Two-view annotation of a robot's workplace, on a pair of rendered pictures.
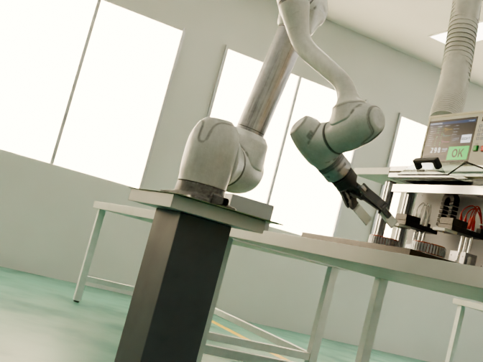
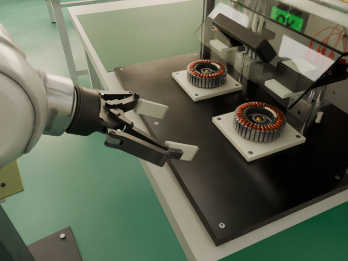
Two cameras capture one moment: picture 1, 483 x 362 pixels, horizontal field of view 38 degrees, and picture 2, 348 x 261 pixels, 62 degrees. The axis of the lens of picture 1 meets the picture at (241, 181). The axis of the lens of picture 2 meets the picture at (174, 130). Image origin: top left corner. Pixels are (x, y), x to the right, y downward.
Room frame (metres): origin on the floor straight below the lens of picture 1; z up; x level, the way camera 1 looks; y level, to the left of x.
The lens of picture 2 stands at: (1.75, -0.44, 1.20)
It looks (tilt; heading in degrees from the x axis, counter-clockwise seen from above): 39 degrees down; 359
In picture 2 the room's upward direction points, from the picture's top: straight up
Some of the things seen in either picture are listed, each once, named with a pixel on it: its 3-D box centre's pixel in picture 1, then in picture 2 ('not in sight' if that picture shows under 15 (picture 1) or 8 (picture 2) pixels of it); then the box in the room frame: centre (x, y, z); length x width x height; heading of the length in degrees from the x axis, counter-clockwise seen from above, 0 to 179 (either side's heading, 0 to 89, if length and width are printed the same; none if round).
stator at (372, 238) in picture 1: (384, 243); (206, 73); (2.49, -0.54, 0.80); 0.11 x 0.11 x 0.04
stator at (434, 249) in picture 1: (428, 249); (258, 120); (2.26, -0.64, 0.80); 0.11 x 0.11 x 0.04
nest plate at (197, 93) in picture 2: not in sight; (205, 81); (2.49, -0.54, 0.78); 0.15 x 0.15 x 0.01; 23
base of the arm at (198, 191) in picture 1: (203, 195); not in sight; (2.16, 0.10, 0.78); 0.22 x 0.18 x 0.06; 42
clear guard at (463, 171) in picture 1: (463, 180); (323, 28); (2.19, -0.68, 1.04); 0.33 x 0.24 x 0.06; 113
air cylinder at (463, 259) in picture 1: (461, 261); (307, 106); (2.32, -0.77, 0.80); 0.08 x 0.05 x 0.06; 23
